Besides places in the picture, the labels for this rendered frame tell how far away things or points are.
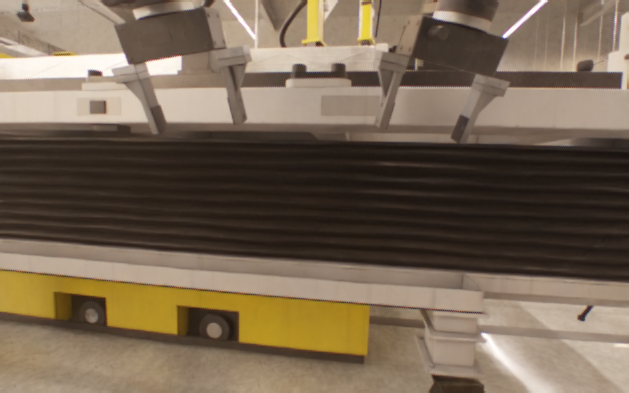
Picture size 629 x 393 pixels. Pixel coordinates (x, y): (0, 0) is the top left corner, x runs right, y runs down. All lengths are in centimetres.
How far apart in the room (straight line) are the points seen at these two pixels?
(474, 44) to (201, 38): 36
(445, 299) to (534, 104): 45
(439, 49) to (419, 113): 14
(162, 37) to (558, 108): 61
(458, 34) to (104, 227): 108
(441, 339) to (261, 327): 62
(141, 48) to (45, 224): 94
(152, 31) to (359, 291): 64
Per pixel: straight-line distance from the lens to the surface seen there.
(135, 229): 112
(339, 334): 116
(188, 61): 73
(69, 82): 89
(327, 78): 59
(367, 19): 194
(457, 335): 86
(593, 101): 69
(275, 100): 59
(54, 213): 132
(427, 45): 47
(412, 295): 79
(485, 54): 51
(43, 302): 169
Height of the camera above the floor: 69
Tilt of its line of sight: 5 degrees down
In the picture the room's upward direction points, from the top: 2 degrees clockwise
